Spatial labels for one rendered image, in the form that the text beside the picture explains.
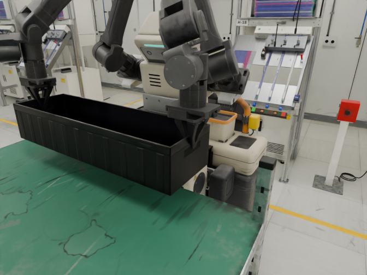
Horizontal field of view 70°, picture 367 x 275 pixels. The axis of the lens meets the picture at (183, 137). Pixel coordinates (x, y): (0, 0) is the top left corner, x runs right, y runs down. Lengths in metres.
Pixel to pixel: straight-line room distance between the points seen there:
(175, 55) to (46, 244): 0.44
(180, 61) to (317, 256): 1.73
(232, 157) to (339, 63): 3.15
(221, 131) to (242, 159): 0.17
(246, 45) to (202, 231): 2.34
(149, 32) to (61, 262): 0.70
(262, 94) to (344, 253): 1.32
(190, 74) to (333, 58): 3.82
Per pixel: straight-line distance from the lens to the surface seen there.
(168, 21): 0.53
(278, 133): 2.76
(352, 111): 2.44
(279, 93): 2.41
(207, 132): 0.64
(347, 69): 4.23
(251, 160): 1.23
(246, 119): 1.38
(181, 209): 0.64
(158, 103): 1.00
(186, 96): 0.53
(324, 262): 1.98
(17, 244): 0.65
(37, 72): 0.93
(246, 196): 1.34
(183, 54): 0.45
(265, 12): 2.77
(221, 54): 0.76
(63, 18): 4.44
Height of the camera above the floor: 1.36
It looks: 24 degrees down
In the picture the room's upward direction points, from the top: straight up
